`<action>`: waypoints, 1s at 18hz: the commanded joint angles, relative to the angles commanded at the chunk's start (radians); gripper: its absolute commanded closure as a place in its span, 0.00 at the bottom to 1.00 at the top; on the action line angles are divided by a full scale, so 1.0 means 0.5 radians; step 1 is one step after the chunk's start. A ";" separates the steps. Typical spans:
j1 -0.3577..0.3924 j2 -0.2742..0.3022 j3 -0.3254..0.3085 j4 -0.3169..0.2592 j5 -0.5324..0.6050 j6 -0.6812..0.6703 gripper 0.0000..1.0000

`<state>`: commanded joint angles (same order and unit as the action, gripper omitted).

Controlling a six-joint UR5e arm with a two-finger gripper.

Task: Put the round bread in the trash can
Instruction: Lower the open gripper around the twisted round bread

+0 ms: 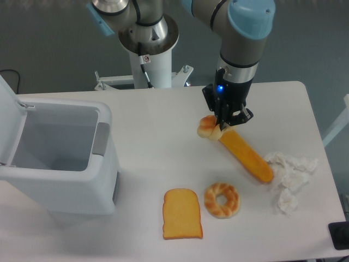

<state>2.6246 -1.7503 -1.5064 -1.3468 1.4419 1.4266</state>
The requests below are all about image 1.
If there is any crumpled white paper tissue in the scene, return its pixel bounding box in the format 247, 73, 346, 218
264, 152, 319, 218

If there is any black device at table edge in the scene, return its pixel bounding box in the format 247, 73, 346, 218
328, 221, 348, 250

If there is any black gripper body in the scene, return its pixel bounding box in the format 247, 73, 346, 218
202, 69, 253, 126

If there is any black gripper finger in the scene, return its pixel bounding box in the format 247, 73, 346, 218
214, 98, 224, 124
219, 103, 231, 130

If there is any small twisted bread roll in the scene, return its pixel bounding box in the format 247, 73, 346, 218
197, 115, 222, 141

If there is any round braided ring bread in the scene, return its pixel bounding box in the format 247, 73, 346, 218
204, 182, 240, 219

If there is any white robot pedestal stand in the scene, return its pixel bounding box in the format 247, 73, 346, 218
94, 15, 194, 92

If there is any black floor cable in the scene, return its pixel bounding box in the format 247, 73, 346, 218
0, 69, 21, 95

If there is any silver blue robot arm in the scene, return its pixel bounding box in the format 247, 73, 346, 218
87, 1, 275, 129

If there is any orange toast slice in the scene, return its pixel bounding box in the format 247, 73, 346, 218
163, 188, 203, 240

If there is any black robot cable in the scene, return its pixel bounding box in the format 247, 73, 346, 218
132, 0, 155, 89

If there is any long orange baguette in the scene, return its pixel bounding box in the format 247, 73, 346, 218
219, 130, 274, 183

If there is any white frame at right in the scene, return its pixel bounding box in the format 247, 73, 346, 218
322, 94, 349, 147

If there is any white open trash can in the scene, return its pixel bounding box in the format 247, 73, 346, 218
1, 80, 119, 215

